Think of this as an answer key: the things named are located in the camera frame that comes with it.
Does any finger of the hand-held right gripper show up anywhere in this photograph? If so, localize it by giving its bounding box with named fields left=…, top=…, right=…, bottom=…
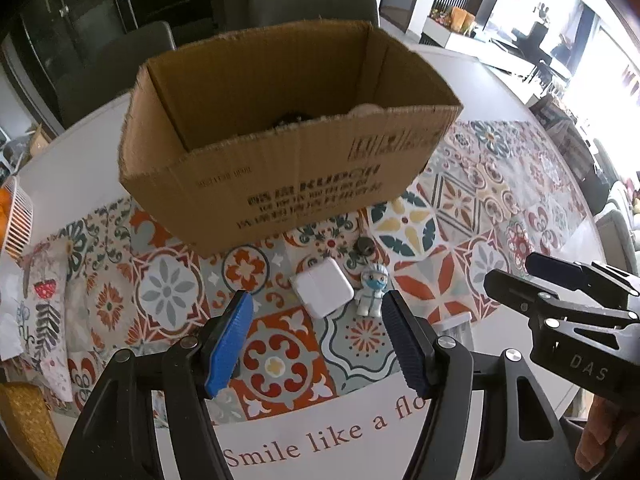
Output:
left=525, top=252, right=640, bottom=308
left=484, top=269, right=640, bottom=348

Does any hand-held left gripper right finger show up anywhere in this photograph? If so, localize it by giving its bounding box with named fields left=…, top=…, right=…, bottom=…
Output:
left=382, top=290, right=583, bottom=480

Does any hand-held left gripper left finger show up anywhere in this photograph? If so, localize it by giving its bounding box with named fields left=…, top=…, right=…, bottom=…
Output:
left=57, top=290, right=254, bottom=480

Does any small white masked figurine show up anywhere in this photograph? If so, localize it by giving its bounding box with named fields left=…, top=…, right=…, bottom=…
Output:
left=356, top=263, right=388, bottom=318

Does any white square charger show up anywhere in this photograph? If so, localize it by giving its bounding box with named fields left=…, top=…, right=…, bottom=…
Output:
left=290, top=260, right=356, bottom=318

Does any brown cardboard box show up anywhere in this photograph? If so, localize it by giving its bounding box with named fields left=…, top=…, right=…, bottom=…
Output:
left=117, top=20, right=463, bottom=259

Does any person's right hand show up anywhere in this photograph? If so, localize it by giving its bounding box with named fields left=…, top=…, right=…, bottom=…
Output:
left=579, top=400, right=632, bottom=472

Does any chair with striped cloth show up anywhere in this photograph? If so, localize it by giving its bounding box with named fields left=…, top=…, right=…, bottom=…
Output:
left=527, top=92, right=598, bottom=183

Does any floral printed cloth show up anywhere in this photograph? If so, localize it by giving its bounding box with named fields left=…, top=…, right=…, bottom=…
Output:
left=0, top=240, right=76, bottom=401

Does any woven bamboo box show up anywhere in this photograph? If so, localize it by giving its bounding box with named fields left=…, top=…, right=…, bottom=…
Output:
left=0, top=382, right=66, bottom=478

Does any white television cabinet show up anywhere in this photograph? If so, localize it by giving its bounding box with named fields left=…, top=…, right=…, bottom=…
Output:
left=422, top=12, right=531, bottom=81

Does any white fruit basket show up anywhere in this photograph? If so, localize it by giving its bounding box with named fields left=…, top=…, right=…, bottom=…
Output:
left=0, top=175, right=36, bottom=256

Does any orange gift bag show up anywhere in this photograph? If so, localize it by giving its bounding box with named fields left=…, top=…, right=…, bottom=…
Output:
left=450, top=6, right=473, bottom=33

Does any grey dining chair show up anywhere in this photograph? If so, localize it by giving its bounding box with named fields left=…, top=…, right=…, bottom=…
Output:
left=248, top=0, right=381, bottom=31
left=57, top=21, right=177, bottom=128

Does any dark framed sliding glass door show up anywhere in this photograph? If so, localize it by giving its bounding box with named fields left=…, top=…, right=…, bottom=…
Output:
left=0, top=0, right=276, bottom=126

